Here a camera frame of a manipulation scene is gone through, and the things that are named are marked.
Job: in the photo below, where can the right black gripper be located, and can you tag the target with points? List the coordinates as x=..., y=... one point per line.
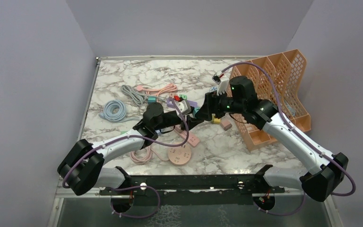
x=211, y=106

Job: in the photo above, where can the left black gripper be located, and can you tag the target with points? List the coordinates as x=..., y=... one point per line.
x=192, y=122

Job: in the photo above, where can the teal charger plug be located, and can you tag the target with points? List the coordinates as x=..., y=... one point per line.
x=196, y=109

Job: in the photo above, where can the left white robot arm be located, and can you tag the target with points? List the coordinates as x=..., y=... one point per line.
x=82, y=167

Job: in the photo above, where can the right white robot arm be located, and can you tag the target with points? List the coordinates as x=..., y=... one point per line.
x=324, y=170

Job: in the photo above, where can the dusty pink charger plug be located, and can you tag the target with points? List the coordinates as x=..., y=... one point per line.
x=225, y=124

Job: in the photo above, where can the green charger plug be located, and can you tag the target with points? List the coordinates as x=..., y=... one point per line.
x=183, y=96

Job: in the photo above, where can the pink long power strip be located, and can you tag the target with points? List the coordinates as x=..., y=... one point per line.
x=192, y=139

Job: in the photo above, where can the purple power strip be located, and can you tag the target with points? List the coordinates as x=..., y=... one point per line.
x=170, y=105

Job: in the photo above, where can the pink round power socket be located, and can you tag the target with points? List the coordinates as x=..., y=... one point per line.
x=179, y=156

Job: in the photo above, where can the orange mesh file organizer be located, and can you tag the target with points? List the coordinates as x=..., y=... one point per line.
x=286, y=70

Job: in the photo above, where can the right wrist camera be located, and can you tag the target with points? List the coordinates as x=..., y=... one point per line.
x=222, y=83

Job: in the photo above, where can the teal plug near cables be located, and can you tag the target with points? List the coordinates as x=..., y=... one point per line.
x=151, y=99

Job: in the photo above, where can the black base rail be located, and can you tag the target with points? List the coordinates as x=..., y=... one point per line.
x=150, y=190

